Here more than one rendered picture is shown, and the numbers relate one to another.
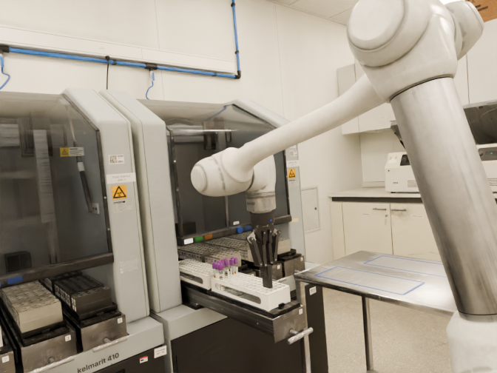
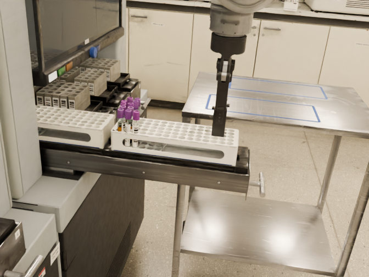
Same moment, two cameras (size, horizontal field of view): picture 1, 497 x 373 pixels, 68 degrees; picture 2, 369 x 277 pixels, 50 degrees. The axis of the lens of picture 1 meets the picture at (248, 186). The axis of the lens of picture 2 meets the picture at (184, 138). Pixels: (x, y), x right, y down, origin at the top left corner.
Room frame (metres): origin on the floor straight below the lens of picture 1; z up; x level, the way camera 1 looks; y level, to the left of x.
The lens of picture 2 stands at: (0.55, 0.61, 1.26)
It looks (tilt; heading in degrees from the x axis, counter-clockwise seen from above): 25 degrees down; 317
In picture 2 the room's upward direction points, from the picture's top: 4 degrees clockwise
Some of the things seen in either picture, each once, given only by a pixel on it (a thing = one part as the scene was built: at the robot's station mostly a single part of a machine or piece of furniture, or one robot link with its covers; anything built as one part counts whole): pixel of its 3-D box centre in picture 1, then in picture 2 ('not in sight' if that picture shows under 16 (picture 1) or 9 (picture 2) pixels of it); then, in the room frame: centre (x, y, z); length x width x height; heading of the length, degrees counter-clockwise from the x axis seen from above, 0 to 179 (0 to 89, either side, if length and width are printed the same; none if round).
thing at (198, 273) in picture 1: (197, 274); (51, 126); (1.44, 0.23, 0.83); 0.30 x 0.10 x 0.06; 40
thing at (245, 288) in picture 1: (248, 290); (175, 142); (1.20, 0.03, 0.83); 0.30 x 0.10 x 0.06; 40
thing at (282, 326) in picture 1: (225, 297); (121, 154); (1.30, 0.12, 0.78); 0.73 x 0.14 x 0.09; 40
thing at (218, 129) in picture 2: (265, 276); (219, 122); (1.12, -0.03, 0.90); 0.03 x 0.01 x 0.07; 40
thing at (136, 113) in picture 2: (221, 280); (135, 132); (1.24, 0.12, 0.86); 0.02 x 0.02 x 0.11
